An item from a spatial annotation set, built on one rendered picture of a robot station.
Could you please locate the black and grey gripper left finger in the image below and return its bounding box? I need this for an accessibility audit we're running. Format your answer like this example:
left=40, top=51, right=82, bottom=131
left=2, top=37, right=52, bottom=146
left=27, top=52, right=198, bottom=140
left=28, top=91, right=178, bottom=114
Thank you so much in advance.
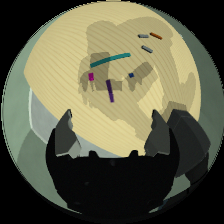
left=45, top=109, right=82, bottom=190

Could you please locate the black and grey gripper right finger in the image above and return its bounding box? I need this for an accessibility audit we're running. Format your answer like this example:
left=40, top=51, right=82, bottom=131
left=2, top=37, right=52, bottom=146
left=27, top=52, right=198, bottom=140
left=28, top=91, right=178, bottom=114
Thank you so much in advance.
left=144, top=109, right=180, bottom=187

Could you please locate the dark teal flat bar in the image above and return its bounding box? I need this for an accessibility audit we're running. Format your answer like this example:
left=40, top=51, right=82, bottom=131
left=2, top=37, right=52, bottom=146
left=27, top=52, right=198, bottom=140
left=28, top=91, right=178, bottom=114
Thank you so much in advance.
left=90, top=53, right=131, bottom=68

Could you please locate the short magenta rod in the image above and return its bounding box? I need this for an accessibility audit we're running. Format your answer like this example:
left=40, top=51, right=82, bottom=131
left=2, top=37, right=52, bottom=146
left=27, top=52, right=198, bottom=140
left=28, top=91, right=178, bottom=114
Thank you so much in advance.
left=88, top=73, right=94, bottom=81

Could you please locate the purple rod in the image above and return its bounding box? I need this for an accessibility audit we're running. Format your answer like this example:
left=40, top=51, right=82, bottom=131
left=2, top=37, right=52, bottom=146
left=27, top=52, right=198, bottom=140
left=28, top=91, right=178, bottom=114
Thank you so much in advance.
left=106, top=80, right=114, bottom=103

